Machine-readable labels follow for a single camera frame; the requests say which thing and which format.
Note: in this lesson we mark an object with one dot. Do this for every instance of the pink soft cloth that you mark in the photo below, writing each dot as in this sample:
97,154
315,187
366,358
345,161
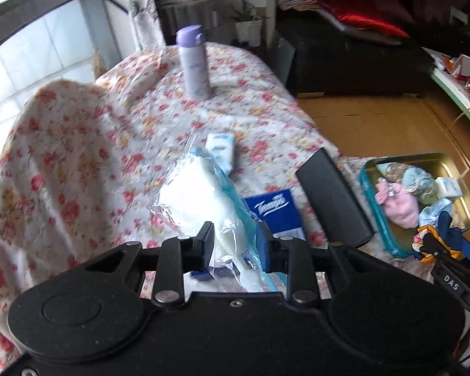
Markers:
401,211

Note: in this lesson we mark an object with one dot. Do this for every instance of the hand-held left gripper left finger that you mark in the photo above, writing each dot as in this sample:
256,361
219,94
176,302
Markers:
205,246

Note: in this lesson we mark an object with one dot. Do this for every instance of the red cloth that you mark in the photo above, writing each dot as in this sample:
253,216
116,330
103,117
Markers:
360,15

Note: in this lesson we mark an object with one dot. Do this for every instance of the gold metal tray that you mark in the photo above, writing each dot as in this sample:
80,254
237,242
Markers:
454,168

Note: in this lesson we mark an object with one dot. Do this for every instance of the patterned curtain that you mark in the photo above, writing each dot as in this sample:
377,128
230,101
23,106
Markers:
141,8

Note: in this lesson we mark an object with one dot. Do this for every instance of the green bath loofah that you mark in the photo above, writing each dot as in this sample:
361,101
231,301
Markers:
419,184

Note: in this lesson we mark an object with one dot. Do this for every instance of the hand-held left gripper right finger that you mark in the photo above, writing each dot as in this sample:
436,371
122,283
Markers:
264,246

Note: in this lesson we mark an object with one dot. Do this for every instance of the blue tissue pack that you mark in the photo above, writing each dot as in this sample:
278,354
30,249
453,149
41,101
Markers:
276,211

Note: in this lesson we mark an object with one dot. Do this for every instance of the window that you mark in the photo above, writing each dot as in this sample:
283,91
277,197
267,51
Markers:
43,27

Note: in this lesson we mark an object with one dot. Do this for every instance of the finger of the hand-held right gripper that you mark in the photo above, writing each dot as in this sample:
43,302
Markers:
434,248

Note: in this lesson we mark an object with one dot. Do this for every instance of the dark sofa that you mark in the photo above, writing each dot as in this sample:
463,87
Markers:
434,8

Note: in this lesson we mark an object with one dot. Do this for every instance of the black glasses case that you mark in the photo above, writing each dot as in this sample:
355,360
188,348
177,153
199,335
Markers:
333,196

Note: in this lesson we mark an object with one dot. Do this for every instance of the white low table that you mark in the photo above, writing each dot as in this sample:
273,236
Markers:
466,105

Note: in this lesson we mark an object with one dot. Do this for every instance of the floral tablecloth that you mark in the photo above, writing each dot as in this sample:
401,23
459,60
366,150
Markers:
82,145

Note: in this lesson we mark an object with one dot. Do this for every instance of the yellow navy scarf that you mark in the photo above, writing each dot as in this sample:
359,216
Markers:
454,235

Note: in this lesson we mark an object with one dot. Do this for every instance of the clear plastic packet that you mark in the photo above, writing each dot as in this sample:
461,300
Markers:
203,192

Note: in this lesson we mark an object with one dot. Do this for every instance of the small white tissue packet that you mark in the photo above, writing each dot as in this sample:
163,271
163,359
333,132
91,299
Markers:
221,147

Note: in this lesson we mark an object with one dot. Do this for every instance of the small potted plant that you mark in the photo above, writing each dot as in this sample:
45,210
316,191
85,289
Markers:
248,29

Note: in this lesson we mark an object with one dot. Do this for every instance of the black ottoman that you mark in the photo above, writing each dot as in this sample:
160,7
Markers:
356,66

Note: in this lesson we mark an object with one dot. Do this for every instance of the purple water bottle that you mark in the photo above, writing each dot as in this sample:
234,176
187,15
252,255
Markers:
194,66

